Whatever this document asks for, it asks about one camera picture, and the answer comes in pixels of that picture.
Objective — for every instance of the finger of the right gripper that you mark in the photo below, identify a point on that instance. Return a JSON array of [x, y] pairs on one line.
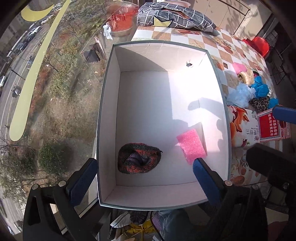
[[277, 167], [282, 113]]

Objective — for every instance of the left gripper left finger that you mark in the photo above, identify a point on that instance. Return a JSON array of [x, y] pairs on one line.
[[79, 182]]

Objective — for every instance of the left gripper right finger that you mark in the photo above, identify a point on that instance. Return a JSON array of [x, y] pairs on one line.
[[210, 181]]

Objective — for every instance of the blue fabric cloth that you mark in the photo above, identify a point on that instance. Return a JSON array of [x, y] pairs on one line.
[[261, 89], [272, 103]]

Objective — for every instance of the light blue fluffy duster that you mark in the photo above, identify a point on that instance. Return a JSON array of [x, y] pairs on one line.
[[241, 96]]

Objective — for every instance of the beige knitted hat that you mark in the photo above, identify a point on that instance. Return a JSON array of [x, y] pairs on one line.
[[246, 77]]

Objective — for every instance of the large pink foam sponge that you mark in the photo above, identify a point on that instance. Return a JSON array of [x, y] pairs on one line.
[[238, 68]]

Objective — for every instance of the red paper box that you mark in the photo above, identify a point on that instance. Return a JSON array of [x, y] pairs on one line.
[[271, 129]]

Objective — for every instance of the leopard print cloth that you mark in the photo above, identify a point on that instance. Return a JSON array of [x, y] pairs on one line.
[[260, 104]]

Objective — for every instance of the blue jeans leg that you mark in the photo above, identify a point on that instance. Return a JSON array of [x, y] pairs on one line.
[[176, 225]]

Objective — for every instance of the small pink foam sponge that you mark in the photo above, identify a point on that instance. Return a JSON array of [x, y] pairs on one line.
[[191, 146]]

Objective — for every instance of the dark red knitted hat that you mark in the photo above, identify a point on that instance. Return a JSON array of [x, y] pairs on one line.
[[136, 158]]

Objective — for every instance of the red plastic stool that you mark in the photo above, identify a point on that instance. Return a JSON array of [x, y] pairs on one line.
[[259, 44]]

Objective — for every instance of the checkered patterned tablecloth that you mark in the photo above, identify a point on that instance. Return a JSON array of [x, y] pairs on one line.
[[224, 50]]

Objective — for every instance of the large white storage box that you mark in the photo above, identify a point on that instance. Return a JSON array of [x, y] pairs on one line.
[[152, 92]]

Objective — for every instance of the dark plaid pillow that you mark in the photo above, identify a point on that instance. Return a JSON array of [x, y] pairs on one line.
[[170, 15]]

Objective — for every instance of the red white plastic basin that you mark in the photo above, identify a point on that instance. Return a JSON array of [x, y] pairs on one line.
[[121, 18]]

